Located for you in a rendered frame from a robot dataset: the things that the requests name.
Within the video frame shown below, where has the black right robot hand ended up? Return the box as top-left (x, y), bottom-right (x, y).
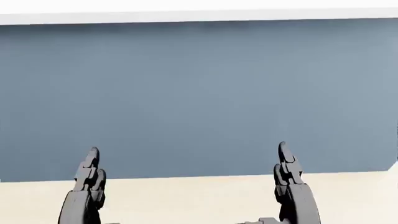
top-left (245, 141), bottom-right (322, 224)

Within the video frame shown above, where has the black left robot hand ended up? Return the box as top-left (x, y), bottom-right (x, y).
top-left (57, 146), bottom-right (107, 224)

